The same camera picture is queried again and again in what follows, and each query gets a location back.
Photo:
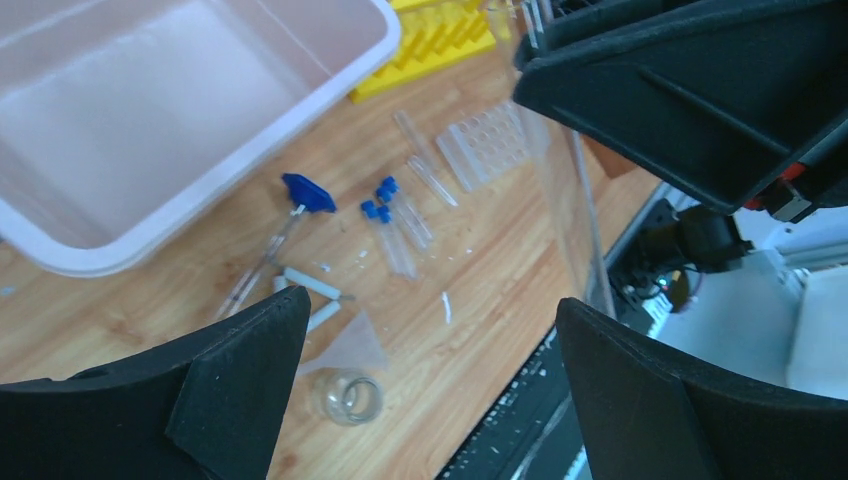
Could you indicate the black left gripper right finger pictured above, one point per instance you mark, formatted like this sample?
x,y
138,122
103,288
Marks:
x,y
649,411

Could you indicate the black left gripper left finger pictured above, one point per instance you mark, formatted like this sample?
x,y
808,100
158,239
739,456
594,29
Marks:
x,y
206,405

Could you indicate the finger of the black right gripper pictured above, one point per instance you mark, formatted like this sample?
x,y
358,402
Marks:
x,y
739,104

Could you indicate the clear glass test tube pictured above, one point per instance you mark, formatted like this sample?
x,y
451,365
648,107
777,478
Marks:
x,y
428,176
556,153

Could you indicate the small glass beaker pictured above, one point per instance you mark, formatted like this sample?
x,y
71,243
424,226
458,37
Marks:
x,y
348,397

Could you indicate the white clay triangle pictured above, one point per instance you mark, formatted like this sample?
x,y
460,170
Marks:
x,y
290,276

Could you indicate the clear plastic funnel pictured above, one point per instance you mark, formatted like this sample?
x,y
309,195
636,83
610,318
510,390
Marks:
x,y
357,346

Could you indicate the syringe with blue base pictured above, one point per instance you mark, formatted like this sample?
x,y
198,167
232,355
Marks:
x,y
307,198

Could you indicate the clear well plate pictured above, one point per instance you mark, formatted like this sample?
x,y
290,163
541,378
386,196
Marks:
x,y
482,147

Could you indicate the blue-capped tube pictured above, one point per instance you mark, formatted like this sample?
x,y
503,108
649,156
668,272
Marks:
x,y
415,226
397,254

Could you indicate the yellow test tube rack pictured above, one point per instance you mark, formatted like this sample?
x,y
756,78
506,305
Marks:
x,y
435,36

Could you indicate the pink plastic bin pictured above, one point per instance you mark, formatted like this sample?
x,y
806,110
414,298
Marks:
x,y
123,121

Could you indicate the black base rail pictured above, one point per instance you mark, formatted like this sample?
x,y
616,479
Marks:
x,y
531,431

